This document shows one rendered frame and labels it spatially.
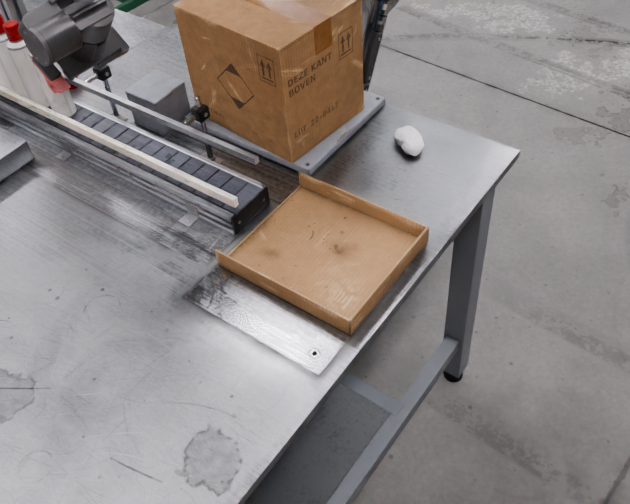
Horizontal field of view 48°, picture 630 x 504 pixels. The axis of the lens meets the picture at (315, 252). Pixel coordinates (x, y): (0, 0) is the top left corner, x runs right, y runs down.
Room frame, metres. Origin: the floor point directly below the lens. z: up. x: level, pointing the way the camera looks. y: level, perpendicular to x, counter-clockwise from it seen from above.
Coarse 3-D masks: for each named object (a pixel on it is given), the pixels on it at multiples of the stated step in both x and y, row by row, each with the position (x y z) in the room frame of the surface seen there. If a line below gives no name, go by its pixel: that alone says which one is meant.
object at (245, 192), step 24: (0, 96) 1.47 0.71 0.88; (48, 120) 1.35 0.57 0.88; (96, 120) 1.33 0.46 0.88; (96, 144) 1.24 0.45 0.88; (144, 144) 1.22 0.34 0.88; (144, 168) 1.14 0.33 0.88; (192, 168) 1.13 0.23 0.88; (216, 168) 1.12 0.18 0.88; (192, 192) 1.05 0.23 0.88; (240, 192) 1.04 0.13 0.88
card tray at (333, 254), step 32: (320, 192) 1.06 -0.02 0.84; (288, 224) 0.98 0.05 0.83; (320, 224) 0.97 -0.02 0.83; (352, 224) 0.96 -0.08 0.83; (384, 224) 0.96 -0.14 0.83; (416, 224) 0.91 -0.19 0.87; (224, 256) 0.88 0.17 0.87; (256, 256) 0.91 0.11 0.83; (288, 256) 0.90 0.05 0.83; (320, 256) 0.89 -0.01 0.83; (352, 256) 0.88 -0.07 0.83; (384, 256) 0.87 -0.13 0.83; (288, 288) 0.79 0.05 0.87; (320, 288) 0.81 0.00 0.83; (352, 288) 0.80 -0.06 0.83; (384, 288) 0.78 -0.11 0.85; (352, 320) 0.71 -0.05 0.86
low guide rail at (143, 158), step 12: (12, 96) 1.41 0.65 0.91; (36, 108) 1.36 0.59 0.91; (48, 108) 1.35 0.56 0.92; (60, 120) 1.30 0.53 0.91; (72, 120) 1.29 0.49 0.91; (84, 132) 1.25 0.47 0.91; (96, 132) 1.24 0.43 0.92; (108, 144) 1.20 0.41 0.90; (120, 144) 1.19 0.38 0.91; (132, 156) 1.16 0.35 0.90; (144, 156) 1.14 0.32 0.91; (156, 168) 1.11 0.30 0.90; (168, 168) 1.09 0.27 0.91; (180, 180) 1.07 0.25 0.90; (192, 180) 1.05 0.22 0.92; (204, 192) 1.03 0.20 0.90; (216, 192) 1.01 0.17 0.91; (228, 204) 0.99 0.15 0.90
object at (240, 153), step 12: (72, 84) 1.38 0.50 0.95; (84, 84) 1.35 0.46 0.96; (108, 96) 1.30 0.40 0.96; (132, 108) 1.25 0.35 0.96; (144, 108) 1.24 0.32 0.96; (156, 120) 1.20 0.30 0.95; (168, 120) 1.19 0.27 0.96; (192, 132) 1.14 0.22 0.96; (216, 144) 1.10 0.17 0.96; (228, 144) 1.09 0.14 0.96; (240, 156) 1.06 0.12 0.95; (252, 156) 1.04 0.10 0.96
